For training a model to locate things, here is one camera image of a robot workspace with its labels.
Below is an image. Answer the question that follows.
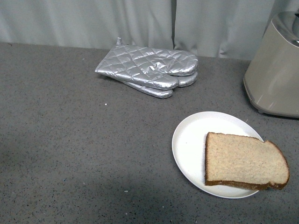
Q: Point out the upper silver oven mitt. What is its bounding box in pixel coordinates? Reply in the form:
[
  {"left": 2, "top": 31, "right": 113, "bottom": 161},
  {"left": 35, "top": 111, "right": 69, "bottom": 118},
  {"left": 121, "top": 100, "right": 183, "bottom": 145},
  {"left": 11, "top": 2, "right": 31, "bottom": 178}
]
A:
[{"left": 95, "top": 38, "right": 199, "bottom": 91}]

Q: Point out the grey-white curtain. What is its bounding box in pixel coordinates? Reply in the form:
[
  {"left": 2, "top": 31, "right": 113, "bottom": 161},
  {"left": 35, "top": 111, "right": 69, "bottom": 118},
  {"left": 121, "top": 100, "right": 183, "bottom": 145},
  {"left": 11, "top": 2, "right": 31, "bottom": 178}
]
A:
[{"left": 0, "top": 0, "right": 299, "bottom": 60}]

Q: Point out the cream two-slot toaster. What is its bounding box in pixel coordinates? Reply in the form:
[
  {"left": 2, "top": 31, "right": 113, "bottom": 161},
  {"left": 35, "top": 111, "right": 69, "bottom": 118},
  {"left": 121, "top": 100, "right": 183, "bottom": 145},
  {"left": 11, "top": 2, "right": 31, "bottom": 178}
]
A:
[{"left": 243, "top": 11, "right": 299, "bottom": 118}]

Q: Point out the silver oven mitt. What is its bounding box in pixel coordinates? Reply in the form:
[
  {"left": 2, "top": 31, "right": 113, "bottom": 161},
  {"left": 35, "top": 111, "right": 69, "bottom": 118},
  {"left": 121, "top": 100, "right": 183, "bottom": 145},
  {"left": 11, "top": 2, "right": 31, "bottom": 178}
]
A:
[
  {"left": 122, "top": 72, "right": 198, "bottom": 99},
  {"left": 95, "top": 38, "right": 199, "bottom": 91}
]

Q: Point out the white round plate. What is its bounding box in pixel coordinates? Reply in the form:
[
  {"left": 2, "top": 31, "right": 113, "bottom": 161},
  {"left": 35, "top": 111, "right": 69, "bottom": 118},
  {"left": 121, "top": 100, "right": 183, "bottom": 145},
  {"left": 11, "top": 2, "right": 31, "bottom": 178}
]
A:
[{"left": 172, "top": 112, "right": 263, "bottom": 199}]

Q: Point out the brown bread slice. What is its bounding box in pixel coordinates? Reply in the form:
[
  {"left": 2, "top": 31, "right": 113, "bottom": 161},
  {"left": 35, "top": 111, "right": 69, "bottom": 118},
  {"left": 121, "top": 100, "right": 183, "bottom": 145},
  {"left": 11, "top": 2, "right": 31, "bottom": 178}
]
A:
[{"left": 205, "top": 132, "right": 290, "bottom": 190}]

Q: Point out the lower silver oven mitt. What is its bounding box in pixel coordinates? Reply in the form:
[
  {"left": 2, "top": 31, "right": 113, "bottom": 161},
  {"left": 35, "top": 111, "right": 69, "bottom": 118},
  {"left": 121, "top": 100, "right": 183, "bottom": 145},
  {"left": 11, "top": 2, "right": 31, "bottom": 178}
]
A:
[{"left": 122, "top": 72, "right": 198, "bottom": 99}]

